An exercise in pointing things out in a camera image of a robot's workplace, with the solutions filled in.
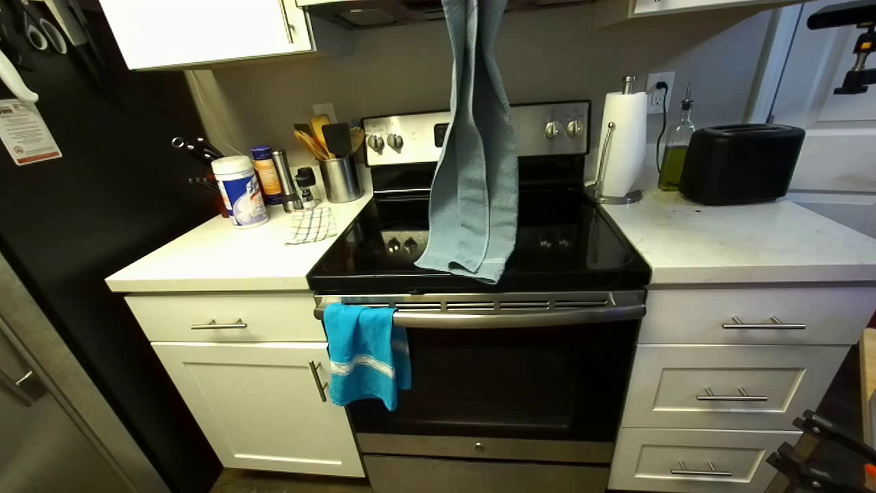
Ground grey-blue towel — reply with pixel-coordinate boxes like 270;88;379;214
412;0;523;287

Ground steel utensil holder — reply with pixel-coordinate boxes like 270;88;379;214
319;152;360;204

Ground bright blue striped towel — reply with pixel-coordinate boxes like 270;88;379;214
318;302;415;414

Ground black steel stove oven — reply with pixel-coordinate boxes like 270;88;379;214
304;98;654;493

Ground white paper towel roll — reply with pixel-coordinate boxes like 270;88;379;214
593;74;652;204

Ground white patterned cloth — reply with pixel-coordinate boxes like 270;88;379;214
281;199;342;248

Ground wooden cooking utensils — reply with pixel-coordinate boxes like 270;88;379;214
290;113;370;163

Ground orange label spice bottle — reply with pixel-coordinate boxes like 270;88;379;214
248;146;286;207

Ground white wipes canister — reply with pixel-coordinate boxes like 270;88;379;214
208;152;270;228

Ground dark range hood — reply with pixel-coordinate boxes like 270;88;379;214
296;0;634;29

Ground white base cabinet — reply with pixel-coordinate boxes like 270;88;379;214
119;291;370;482

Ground dark glass bottle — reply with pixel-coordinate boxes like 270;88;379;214
170;131;226;220

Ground olive oil bottle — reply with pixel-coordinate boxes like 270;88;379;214
657;96;697;195

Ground black toaster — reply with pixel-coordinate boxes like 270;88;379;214
676;121;808;207

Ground white upper cabinet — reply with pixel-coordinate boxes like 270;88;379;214
96;0;319;74

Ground white drawer cabinet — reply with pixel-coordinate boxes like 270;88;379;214
607;281;876;493

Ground black refrigerator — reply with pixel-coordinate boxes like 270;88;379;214
0;0;226;493

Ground white red paper tag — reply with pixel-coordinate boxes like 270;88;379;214
0;92;65;169

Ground black red clamp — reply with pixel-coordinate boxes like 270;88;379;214
764;409;876;493

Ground wooden board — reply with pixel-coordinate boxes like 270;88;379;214
853;326;876;451

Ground black kitchen scissors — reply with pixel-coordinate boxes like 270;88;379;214
13;0;73;55

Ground steel oven door handle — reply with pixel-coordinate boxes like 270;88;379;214
311;298;648;335

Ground white wall outlet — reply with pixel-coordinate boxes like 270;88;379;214
644;69;679;118

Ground black orange camera clamp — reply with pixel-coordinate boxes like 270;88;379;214
804;0;876;98

